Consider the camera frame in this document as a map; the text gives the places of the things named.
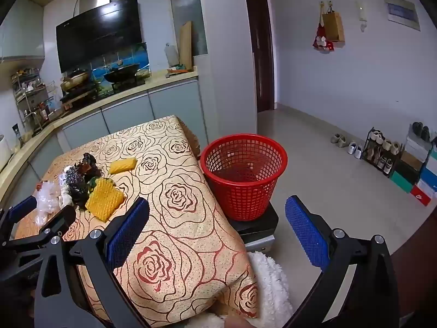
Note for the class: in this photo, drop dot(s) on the brown paper bag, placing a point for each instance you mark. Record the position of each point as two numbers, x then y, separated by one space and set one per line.
333 27

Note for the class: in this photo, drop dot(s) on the black shoe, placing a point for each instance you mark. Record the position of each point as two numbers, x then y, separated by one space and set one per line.
425 134
417 129

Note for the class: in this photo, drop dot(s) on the grey electrical panel box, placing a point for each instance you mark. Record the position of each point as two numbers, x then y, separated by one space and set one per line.
401 12

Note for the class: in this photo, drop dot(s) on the white shoe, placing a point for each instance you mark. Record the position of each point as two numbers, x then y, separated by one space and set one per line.
358 152
352 148

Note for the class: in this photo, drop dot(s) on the frosted glass panel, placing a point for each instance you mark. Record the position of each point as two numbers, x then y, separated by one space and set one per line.
187 13

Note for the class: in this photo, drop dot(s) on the dark shoe rack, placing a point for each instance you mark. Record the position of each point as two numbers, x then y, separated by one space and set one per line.
382 153

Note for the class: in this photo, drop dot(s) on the black grey stool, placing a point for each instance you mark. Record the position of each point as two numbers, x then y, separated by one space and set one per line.
259 229

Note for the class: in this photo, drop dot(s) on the dark wooden door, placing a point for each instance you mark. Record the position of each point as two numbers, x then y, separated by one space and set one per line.
263 41

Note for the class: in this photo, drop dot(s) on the red hanging cloth bag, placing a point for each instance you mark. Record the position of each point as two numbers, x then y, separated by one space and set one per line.
321 42

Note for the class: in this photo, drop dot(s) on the beige kitchen countertop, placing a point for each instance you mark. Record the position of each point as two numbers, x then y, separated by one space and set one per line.
136 90

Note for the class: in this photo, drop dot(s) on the green plastic wrapper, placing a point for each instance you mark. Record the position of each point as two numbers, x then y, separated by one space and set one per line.
91 183

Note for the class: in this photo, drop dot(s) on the steel wool scrubber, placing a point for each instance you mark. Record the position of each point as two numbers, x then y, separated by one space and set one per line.
73 179

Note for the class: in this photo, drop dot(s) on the blue printed splash guard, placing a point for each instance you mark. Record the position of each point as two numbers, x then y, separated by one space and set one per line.
102 70

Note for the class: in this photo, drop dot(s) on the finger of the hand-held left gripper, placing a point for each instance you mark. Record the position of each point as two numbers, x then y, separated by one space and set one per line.
63 215
22 208

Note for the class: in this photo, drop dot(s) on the black gas stove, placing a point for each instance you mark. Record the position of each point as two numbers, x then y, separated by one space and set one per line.
126 83

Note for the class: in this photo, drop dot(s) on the clear plastic bottle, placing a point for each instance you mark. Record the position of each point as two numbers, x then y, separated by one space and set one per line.
170 56

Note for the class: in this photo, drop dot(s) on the wooden cutting board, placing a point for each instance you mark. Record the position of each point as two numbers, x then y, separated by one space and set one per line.
186 44

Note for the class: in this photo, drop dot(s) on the orange kitchen utensil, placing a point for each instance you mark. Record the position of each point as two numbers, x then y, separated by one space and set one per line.
177 71

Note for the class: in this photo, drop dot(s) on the white intercom phone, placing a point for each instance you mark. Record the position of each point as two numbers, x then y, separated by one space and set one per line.
361 15

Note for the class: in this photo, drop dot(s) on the rose-patterned tablecloth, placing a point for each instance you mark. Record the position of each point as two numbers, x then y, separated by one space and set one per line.
177 191

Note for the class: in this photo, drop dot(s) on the tan frying pan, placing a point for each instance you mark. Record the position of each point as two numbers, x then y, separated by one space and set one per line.
75 78

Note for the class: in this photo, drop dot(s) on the red plastic basket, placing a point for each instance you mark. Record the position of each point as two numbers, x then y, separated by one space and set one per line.
239 198

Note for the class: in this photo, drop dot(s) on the black range hood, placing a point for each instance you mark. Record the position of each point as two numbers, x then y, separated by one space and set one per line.
99 34

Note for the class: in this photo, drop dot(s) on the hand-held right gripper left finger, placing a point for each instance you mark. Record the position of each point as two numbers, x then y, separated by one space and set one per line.
128 232

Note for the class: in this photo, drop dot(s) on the grey base cabinets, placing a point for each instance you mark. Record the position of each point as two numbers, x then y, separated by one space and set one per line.
129 116

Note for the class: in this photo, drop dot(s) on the black wok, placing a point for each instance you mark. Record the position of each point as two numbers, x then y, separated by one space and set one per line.
121 71

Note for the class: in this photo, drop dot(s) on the black induction cooker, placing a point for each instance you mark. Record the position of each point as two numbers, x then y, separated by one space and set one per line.
78 95

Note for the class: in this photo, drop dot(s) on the black-capped pepper grinder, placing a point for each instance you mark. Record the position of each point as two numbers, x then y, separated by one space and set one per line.
16 131

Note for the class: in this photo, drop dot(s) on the beige shoe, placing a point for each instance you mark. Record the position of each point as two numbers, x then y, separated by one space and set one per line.
342 142
335 139

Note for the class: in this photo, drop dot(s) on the stack of shoe boxes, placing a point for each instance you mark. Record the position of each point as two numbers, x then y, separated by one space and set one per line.
413 170

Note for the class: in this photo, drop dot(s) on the metal spice rack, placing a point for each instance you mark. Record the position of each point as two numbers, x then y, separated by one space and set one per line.
30 92

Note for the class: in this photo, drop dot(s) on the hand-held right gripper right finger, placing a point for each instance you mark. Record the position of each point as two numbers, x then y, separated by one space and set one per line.
304 232

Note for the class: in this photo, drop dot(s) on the grey upper cabinets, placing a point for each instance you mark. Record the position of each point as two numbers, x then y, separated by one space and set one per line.
20 34

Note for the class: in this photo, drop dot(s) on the white mesh net bag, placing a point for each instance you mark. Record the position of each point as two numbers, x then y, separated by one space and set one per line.
47 194

